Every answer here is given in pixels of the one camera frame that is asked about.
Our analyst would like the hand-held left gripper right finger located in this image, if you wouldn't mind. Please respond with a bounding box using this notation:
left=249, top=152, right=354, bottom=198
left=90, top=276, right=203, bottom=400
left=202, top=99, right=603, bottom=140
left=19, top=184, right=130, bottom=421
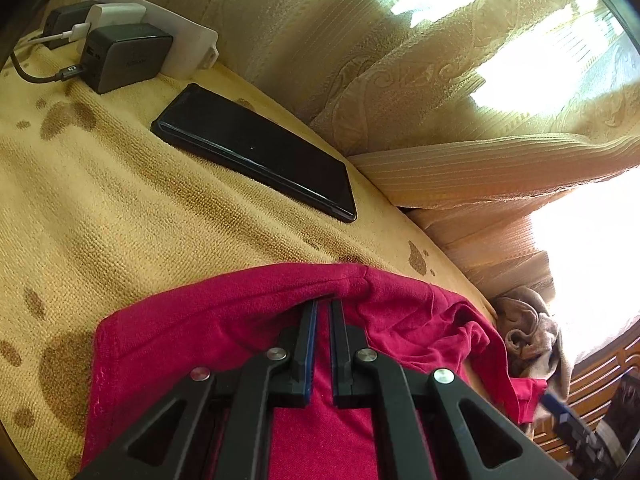
left=330, top=299, right=576, bottom=480

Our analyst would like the yellow paw-print blanket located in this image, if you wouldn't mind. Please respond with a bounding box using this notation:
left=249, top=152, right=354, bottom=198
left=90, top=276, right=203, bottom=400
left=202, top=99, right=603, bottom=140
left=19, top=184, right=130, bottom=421
left=0, top=0, right=501, bottom=480

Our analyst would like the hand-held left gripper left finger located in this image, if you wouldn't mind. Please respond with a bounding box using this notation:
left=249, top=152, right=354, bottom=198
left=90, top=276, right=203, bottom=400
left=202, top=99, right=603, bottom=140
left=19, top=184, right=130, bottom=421
left=75, top=299, right=321, bottom=480

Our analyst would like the black charger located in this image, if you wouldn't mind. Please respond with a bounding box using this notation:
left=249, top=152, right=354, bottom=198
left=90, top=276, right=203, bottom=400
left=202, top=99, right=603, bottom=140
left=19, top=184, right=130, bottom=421
left=42, top=1, right=101, bottom=51

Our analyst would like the white charger cable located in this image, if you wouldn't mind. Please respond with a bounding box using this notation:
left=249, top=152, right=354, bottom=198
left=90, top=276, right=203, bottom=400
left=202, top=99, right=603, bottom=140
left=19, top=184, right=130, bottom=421
left=27, top=26, right=90, bottom=45

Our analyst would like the red sweater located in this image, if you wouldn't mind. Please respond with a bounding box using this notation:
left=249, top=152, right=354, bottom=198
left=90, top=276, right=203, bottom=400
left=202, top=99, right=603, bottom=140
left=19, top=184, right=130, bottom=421
left=80, top=262, right=551, bottom=480

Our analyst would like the beige patterned curtain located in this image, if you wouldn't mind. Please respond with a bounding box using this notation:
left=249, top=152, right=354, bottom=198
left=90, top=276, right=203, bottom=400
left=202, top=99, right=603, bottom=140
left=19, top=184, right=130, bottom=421
left=407, top=170, right=640, bottom=311
left=100, top=0, right=640, bottom=211

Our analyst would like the white power strip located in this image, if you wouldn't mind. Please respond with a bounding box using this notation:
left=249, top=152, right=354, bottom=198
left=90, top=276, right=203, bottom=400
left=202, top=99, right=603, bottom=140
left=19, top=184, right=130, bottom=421
left=90, top=0, right=221, bottom=78

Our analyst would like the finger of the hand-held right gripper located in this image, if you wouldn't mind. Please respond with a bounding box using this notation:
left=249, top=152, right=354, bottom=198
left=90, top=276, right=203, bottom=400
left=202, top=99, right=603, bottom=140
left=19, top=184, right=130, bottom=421
left=540, top=391, right=608, bottom=471

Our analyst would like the grey-beige crumpled garment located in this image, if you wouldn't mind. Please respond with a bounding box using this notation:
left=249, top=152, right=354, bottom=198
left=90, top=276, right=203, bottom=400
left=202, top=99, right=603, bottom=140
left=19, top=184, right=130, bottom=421
left=492, top=285, right=573, bottom=411

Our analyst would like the black smartphone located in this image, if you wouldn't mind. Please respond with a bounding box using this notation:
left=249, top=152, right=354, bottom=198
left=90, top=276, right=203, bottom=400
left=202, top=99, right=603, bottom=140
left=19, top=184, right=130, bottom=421
left=151, top=83, right=358, bottom=224

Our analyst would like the dark grey charger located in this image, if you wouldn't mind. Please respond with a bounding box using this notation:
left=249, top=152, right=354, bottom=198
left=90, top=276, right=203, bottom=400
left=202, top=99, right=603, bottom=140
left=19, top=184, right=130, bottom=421
left=80, top=24, right=174, bottom=95

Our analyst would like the brown wooden door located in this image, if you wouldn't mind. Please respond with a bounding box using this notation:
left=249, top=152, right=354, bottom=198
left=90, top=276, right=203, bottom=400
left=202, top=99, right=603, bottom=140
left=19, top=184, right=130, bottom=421
left=530, top=317, right=640, bottom=461

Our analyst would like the black charger cable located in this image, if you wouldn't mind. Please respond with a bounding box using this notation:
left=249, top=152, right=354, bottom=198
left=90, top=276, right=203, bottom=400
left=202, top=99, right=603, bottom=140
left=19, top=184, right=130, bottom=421
left=10, top=52, right=83, bottom=85

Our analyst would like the white charger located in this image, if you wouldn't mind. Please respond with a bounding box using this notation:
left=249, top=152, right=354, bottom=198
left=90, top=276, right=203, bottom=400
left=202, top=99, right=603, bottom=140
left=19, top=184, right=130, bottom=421
left=70, top=2, right=147, bottom=43

